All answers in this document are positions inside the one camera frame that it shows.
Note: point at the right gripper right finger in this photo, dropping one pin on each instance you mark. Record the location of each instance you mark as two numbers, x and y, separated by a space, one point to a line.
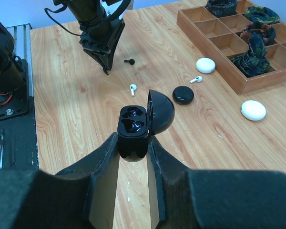
184 198

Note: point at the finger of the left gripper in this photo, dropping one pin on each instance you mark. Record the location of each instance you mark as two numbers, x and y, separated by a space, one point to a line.
107 53
99 54

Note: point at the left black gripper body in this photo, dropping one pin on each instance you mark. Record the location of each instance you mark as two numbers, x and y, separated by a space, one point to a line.
94 20

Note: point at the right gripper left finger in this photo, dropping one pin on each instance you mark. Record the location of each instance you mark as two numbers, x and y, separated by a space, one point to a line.
81 196

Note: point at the black earbud charging case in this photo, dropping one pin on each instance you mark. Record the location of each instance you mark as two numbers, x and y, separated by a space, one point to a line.
137 124

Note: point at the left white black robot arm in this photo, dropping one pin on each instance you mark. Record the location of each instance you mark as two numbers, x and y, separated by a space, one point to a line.
10 64

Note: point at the white round case right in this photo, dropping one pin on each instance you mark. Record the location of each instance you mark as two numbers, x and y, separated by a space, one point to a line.
205 65

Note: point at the white round case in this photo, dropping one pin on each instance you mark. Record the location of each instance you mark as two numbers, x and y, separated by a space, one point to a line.
253 110
205 65

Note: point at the white round case left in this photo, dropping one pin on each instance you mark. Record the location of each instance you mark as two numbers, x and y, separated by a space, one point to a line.
253 110

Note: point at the white earbud lower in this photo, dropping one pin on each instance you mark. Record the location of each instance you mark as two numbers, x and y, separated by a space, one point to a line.
133 87

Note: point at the white earbud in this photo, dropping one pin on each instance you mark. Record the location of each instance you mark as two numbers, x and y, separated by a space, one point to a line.
133 87
196 79

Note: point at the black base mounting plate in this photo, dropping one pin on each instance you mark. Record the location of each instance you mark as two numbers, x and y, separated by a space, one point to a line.
18 138

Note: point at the white earbud left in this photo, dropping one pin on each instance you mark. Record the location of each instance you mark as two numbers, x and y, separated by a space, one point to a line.
196 79

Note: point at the wooden compartment tray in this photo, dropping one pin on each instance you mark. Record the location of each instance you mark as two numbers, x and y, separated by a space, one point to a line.
219 39

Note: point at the dark rolled fabric far left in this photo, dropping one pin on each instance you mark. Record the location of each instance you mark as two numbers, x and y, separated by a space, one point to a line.
222 8

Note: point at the dark rolled fabric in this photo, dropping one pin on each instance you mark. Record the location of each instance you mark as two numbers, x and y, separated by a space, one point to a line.
265 31
253 62
261 14
222 8

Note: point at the dark rolled fabric bottom right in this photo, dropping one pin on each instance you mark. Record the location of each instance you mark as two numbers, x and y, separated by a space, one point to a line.
253 62

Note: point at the dark rolled fabric top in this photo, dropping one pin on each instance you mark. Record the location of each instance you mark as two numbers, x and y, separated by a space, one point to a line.
261 14

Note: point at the dark rolled fabric middle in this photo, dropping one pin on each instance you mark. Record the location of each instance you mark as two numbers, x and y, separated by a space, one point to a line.
265 31

